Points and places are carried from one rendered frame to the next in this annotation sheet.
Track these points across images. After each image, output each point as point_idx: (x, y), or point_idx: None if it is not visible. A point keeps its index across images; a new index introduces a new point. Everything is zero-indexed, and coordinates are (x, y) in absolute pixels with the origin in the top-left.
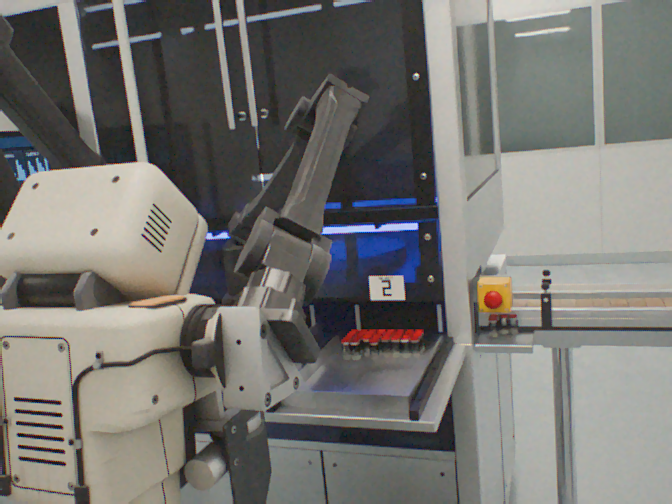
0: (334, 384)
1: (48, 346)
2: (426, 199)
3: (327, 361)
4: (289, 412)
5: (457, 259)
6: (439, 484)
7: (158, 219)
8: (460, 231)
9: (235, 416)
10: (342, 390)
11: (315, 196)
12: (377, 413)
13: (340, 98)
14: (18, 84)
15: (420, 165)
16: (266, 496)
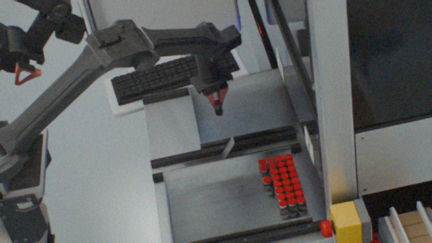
0: (209, 191)
1: None
2: (316, 107)
3: (253, 165)
4: (157, 190)
5: (325, 173)
6: None
7: None
8: (325, 156)
9: (5, 199)
10: (200, 200)
11: (20, 129)
12: (170, 237)
13: (86, 57)
14: None
15: (312, 76)
16: (41, 236)
